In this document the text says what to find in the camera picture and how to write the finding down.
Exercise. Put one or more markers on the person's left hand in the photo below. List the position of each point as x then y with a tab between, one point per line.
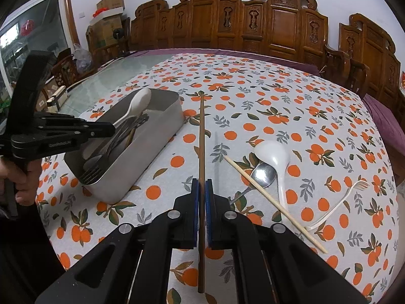
30	180

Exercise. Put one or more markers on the carved wooden armchair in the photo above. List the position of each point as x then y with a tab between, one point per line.
376	53

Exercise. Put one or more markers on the white plastic fork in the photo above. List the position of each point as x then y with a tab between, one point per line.
341	201

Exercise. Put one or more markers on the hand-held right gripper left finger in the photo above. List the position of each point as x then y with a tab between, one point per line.
196	202

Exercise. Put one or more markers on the large brown cardboard box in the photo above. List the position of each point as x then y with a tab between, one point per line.
106	31

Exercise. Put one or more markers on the long purple sofa cushion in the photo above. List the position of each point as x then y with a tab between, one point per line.
189	50

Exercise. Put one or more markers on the large white plastic spoon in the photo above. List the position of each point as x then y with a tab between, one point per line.
272	156

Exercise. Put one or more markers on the rectangular metal tray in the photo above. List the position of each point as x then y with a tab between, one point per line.
133	177

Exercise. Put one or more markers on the carved wooden sofa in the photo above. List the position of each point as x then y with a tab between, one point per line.
227	31

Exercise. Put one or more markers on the flat white storage box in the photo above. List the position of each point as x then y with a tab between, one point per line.
109	14

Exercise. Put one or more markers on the wooden door frame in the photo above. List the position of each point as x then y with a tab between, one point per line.
70	15

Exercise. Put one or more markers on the metal spoon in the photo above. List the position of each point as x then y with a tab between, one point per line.
91	162
264	174

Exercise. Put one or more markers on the orange fruit print tablecloth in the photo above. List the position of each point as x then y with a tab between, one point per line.
284	101

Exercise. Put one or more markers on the red plastic bag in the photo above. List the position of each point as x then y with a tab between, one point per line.
98	13

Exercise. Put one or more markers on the metal fork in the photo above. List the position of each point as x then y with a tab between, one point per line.
91	174

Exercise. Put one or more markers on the square purple armchair cushion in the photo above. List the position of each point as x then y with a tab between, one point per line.
386	123

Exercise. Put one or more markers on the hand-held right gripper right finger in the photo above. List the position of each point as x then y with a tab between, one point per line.
208	202

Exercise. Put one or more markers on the light bamboo chopstick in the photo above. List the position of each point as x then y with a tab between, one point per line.
313	240

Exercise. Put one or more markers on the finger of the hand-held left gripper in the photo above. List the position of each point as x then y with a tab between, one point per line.
79	126
31	82

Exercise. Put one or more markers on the small beige box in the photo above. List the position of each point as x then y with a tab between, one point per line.
57	99

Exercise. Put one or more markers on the clear plastic bag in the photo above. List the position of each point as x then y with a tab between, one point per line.
83	58

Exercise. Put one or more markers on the black standing fan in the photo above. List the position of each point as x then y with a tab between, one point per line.
118	33

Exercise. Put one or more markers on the small brown cardboard box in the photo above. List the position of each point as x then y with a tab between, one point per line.
110	1

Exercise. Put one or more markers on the small wooden chair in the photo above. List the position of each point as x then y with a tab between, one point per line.
65	69

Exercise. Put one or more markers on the red paper window decoration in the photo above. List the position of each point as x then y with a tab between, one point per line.
27	28

